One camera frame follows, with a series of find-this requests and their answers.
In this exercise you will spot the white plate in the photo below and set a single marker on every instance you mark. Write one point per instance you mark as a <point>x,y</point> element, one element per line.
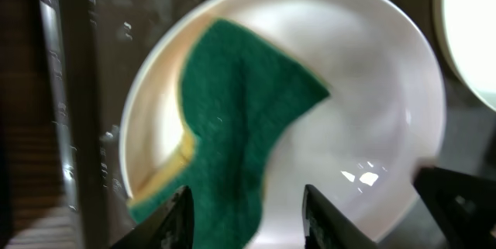
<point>465,30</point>
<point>360,148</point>

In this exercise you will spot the small black metal tray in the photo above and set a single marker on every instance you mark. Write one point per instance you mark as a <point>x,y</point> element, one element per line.
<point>50,18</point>

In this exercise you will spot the green yellow sponge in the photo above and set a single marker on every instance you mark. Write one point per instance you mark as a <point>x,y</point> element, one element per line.
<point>239,93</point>

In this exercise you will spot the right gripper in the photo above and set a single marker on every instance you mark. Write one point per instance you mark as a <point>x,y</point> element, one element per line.
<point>463,206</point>

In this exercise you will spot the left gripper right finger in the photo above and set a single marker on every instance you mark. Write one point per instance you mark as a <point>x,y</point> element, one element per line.
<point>326,227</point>

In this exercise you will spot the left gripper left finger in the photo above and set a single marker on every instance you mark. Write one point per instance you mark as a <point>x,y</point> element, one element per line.
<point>171,226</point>

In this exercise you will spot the white plate front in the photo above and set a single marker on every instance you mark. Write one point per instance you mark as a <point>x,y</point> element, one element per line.
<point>360,148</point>

